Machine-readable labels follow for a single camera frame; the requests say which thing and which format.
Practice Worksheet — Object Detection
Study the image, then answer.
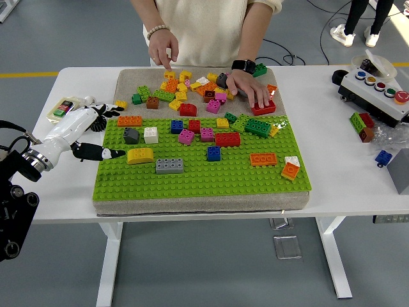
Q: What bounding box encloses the person's left hand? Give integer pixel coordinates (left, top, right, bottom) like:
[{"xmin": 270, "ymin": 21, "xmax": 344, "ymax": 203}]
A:
[{"xmin": 226, "ymin": 69, "xmax": 272, "ymax": 109}]

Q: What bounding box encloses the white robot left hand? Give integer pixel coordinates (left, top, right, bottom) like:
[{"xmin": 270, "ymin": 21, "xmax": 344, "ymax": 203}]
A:
[{"xmin": 31, "ymin": 102, "xmax": 127, "ymax": 168}]

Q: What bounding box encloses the person's right hand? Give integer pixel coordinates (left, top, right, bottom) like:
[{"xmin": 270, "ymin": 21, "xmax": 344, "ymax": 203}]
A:
[{"xmin": 147, "ymin": 28, "xmax": 180, "ymax": 71}]

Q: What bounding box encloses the red eight-stud brick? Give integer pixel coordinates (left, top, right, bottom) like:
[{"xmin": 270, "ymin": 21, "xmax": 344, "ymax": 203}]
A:
[
  {"xmin": 250, "ymin": 99, "xmax": 277, "ymax": 116},
  {"xmin": 214, "ymin": 131, "xmax": 242, "ymax": 148}
]

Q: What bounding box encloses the yellow arched brick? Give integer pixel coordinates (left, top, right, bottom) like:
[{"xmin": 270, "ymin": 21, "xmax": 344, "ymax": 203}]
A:
[{"xmin": 126, "ymin": 147, "xmax": 155, "ymax": 166}]

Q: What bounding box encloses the dark green eight-stud brick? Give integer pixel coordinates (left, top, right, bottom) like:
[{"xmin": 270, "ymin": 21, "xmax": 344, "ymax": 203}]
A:
[
  {"xmin": 252, "ymin": 63, "xmax": 269, "ymax": 79},
  {"xmin": 244, "ymin": 117, "xmax": 273, "ymax": 139}
]

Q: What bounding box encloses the orange eight-stud brick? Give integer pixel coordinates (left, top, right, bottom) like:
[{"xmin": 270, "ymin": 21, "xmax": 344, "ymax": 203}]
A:
[
  {"xmin": 249, "ymin": 152, "xmax": 279, "ymax": 168},
  {"xmin": 164, "ymin": 78, "xmax": 180, "ymax": 94},
  {"xmin": 116, "ymin": 115, "xmax": 143, "ymax": 127}
]

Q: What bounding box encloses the light green eight-stud brick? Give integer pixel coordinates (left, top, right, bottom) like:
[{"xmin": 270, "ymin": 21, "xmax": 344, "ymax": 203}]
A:
[
  {"xmin": 152, "ymin": 89, "xmax": 176, "ymax": 103},
  {"xmin": 230, "ymin": 114, "xmax": 250, "ymax": 134}
]

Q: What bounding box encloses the orange toy brick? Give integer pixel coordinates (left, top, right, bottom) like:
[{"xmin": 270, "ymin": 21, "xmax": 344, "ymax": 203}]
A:
[{"xmin": 195, "ymin": 81, "xmax": 219, "ymax": 98}]

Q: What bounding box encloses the red arched brick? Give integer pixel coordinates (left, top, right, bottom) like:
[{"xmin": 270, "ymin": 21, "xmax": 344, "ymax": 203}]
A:
[{"xmin": 179, "ymin": 102, "xmax": 198, "ymax": 117}]

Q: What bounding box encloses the white four-stud brick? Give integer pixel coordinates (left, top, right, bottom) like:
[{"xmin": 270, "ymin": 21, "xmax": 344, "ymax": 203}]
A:
[{"xmin": 143, "ymin": 127, "xmax": 159, "ymax": 145}]

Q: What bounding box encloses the orange and yellow brick stack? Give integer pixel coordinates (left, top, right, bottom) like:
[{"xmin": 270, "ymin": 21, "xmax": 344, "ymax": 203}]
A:
[{"xmin": 281, "ymin": 162, "xmax": 300, "ymax": 183}]

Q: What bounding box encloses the green studded baseplate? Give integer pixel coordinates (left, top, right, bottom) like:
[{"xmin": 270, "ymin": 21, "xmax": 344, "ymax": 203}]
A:
[{"xmin": 91, "ymin": 114, "xmax": 313, "ymax": 201}]

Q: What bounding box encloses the red toy brick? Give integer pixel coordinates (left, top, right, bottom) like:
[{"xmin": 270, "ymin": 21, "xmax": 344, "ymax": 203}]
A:
[{"xmin": 358, "ymin": 112, "xmax": 376, "ymax": 129}]

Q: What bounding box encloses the black wristwatch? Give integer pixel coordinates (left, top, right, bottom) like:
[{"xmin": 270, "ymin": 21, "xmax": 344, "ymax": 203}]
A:
[{"xmin": 231, "ymin": 59, "xmax": 258, "ymax": 75}]

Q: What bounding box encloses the black gear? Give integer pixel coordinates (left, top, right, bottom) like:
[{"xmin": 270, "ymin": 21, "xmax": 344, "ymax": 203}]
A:
[{"xmin": 90, "ymin": 116, "xmax": 107, "ymax": 132}]

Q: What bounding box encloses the person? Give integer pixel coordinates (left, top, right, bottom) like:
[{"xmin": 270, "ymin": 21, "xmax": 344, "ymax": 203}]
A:
[
  {"xmin": 330, "ymin": 0, "xmax": 396, "ymax": 48},
  {"xmin": 140, "ymin": 0, "xmax": 284, "ymax": 67}
]

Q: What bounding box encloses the black tape roll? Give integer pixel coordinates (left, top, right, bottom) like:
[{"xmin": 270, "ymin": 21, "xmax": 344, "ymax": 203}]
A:
[{"xmin": 331, "ymin": 69, "xmax": 350, "ymax": 86}]

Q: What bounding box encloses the white table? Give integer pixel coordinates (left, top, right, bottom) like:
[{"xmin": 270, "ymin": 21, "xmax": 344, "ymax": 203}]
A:
[{"xmin": 0, "ymin": 65, "xmax": 409, "ymax": 307}]

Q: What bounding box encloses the white push-button control box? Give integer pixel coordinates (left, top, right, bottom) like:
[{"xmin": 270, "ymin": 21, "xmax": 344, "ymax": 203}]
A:
[{"xmin": 337, "ymin": 68, "xmax": 409, "ymax": 128}]

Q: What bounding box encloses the grey-brown foam mat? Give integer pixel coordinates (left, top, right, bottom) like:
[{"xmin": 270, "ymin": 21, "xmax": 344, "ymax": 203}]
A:
[{"xmin": 91, "ymin": 67, "xmax": 313, "ymax": 217}]

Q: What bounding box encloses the clear plastic container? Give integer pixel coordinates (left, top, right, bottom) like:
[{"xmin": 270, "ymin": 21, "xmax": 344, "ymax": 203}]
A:
[{"xmin": 350, "ymin": 49, "xmax": 397, "ymax": 80}]

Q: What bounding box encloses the crumpled clear plastic bag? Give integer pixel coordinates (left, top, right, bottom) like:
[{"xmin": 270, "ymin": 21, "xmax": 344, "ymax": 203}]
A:
[{"xmin": 367, "ymin": 123, "xmax": 409, "ymax": 153}]

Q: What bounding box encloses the table control panel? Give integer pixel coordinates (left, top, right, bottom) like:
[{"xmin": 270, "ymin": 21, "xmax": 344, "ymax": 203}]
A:
[{"xmin": 371, "ymin": 214, "xmax": 409, "ymax": 224}]

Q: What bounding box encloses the cream switch box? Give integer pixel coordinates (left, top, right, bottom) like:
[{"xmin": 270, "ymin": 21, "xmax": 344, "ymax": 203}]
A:
[{"xmin": 46, "ymin": 96, "xmax": 84, "ymax": 124}]

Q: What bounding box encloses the bead bracelet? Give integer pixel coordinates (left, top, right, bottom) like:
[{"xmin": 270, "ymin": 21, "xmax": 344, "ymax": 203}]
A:
[{"xmin": 146, "ymin": 24, "xmax": 172, "ymax": 41}]

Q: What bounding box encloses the black floor cable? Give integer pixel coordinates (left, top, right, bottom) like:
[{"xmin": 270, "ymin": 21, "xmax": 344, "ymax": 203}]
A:
[
  {"xmin": 320, "ymin": 0, "xmax": 357, "ymax": 66},
  {"xmin": 255, "ymin": 37, "xmax": 300, "ymax": 67}
]

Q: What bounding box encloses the white furniture frame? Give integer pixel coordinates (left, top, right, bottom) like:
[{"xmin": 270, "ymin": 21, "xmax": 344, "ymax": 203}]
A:
[{"xmin": 0, "ymin": 0, "xmax": 16, "ymax": 24}]

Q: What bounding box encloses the blue brick with ring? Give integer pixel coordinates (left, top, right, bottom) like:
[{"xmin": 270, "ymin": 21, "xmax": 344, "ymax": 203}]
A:
[{"xmin": 374, "ymin": 149, "xmax": 394, "ymax": 168}]

